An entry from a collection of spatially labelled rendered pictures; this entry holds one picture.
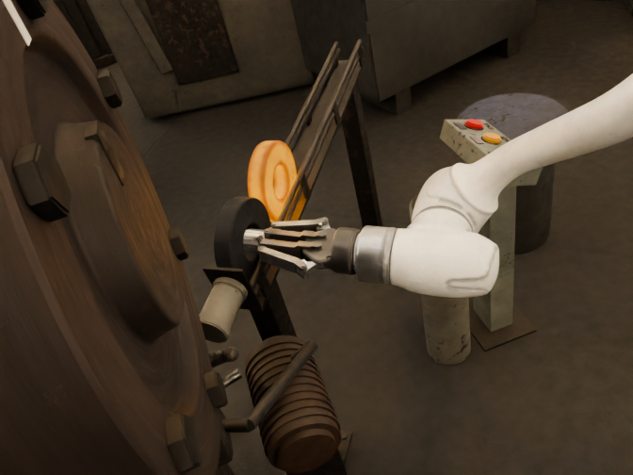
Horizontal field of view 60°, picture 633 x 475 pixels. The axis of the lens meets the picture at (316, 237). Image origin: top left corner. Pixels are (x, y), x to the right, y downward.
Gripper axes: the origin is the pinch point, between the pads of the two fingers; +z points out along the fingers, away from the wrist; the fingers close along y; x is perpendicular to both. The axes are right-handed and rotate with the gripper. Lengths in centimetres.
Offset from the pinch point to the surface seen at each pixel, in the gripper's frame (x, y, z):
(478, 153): -7, 41, -36
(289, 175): -0.3, 19.1, -1.4
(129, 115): -87, 180, 174
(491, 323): -63, 42, -43
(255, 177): 5.9, 9.6, 0.6
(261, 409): -10.7, -24.5, -10.7
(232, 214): 6.7, -1.7, -0.1
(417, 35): -38, 179, 1
